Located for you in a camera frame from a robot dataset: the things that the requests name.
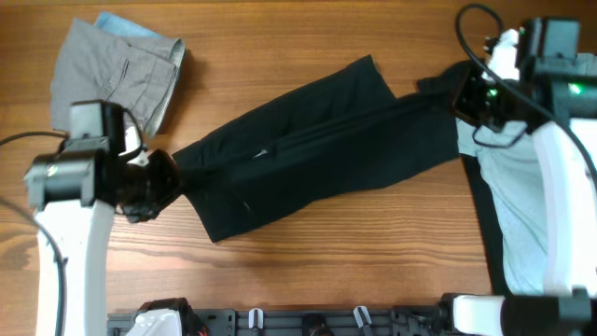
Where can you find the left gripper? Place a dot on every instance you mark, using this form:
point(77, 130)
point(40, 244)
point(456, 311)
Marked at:
point(160, 162)

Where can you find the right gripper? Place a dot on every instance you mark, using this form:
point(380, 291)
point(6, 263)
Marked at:
point(462, 105)

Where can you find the black shorts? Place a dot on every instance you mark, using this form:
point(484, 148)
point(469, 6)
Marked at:
point(343, 133)

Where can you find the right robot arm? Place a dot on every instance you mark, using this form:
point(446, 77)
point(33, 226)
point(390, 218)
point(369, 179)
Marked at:
point(559, 88)

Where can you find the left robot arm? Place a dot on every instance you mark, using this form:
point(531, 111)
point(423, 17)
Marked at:
point(98, 171)

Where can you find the light teal t-shirt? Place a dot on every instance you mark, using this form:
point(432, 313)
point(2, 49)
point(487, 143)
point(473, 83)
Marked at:
point(509, 165)

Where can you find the black garment under pile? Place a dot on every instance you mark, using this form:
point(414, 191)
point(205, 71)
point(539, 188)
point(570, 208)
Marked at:
point(491, 234)

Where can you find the folded grey shorts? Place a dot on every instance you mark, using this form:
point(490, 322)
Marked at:
point(138, 73)

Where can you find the light blue folded garment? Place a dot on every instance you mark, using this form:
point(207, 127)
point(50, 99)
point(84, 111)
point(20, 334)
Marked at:
point(116, 25)

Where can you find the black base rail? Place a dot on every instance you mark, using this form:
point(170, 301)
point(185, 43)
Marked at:
point(222, 322)

